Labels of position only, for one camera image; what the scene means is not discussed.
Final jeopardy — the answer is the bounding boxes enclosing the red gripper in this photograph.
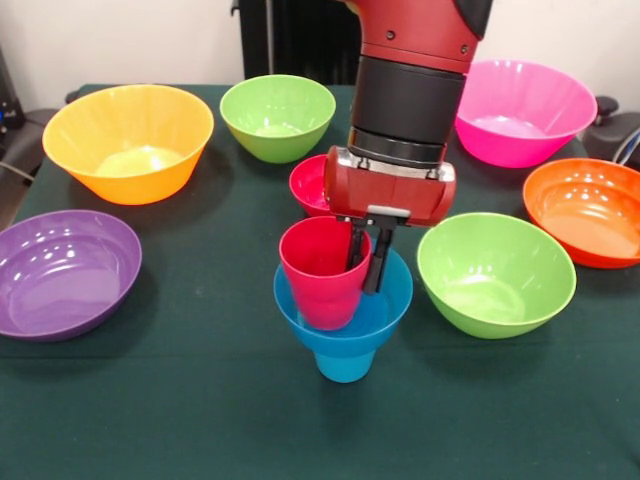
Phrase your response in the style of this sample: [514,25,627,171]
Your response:
[322,145,458,295]

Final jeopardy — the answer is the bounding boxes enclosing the red cup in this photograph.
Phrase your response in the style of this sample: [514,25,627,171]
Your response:
[278,215,374,332]

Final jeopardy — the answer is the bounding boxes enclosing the red bowl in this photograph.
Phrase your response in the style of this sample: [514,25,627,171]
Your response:
[288,154,332,218]

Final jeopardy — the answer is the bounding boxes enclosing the blue bowl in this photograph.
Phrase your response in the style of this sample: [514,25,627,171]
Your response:
[272,238,415,357]

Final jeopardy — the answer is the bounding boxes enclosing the blue cup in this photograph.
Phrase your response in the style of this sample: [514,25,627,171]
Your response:
[312,347,378,385]

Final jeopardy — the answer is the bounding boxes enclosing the pink bowl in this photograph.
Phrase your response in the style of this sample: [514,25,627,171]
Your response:
[453,58,599,170]

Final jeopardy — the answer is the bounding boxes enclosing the purple bowl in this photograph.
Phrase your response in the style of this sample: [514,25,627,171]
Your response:
[0,208,144,343]

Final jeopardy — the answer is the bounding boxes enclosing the green bowl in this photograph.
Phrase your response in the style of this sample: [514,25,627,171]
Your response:
[416,212,578,340]
[219,74,337,165]

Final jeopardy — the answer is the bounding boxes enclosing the orange bowl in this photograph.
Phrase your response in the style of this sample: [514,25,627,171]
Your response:
[522,157,640,270]

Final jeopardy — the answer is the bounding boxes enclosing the dark green tablecloth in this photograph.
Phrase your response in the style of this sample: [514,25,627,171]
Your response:
[0,83,640,480]

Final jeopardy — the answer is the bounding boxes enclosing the black office chair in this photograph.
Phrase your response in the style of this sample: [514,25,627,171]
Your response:
[584,95,640,169]
[0,107,61,181]

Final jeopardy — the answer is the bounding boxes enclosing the yellow bowl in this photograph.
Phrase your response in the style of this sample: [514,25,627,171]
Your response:
[41,83,216,206]

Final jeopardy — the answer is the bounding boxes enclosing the black computer box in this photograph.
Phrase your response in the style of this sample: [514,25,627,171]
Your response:
[0,47,26,134]

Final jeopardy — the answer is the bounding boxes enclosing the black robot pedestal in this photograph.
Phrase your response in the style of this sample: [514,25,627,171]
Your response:
[230,0,364,86]

